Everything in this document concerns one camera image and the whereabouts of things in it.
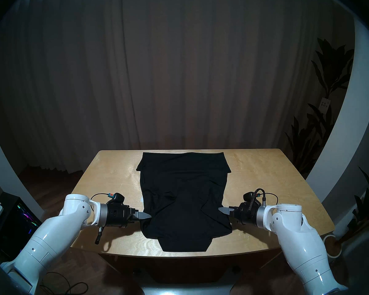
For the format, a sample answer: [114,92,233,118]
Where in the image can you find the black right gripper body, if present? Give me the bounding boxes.
[232,202,261,228]

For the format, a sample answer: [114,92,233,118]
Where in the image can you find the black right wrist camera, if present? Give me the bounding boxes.
[242,191,262,208]

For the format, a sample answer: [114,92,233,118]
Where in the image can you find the black camera cable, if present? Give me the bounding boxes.
[90,193,112,203]
[254,188,279,206]

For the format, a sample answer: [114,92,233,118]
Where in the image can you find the black right camera cable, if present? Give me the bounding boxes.
[254,188,279,206]

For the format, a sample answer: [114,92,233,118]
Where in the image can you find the small dark potted plant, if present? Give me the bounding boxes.
[334,167,369,246]

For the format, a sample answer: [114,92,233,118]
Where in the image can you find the white cylindrical plant pot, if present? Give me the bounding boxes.
[322,234,342,258]

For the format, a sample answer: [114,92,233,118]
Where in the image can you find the brown pleated curtain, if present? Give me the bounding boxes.
[0,0,355,176]

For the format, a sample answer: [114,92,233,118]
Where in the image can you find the black floor cables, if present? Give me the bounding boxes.
[39,271,89,295]

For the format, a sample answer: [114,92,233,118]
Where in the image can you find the black left camera cable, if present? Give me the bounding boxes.
[90,193,112,203]

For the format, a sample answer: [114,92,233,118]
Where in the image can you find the light wooden table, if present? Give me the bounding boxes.
[48,148,335,282]

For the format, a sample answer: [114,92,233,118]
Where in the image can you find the tall dark leafy plant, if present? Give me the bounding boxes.
[284,38,355,179]

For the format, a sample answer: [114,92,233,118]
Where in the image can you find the black t-shirt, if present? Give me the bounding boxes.
[136,152,233,253]

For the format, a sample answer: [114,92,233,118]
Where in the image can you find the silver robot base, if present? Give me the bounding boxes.
[135,267,238,295]

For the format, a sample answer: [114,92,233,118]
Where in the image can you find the black computer tower with lights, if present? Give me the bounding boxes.
[0,191,52,267]

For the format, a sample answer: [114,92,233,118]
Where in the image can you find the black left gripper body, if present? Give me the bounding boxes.
[106,202,136,229]

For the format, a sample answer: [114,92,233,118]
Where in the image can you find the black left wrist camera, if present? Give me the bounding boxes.
[108,192,125,206]

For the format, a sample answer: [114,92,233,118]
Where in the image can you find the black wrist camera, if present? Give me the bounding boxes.
[242,191,262,208]
[108,192,125,206]

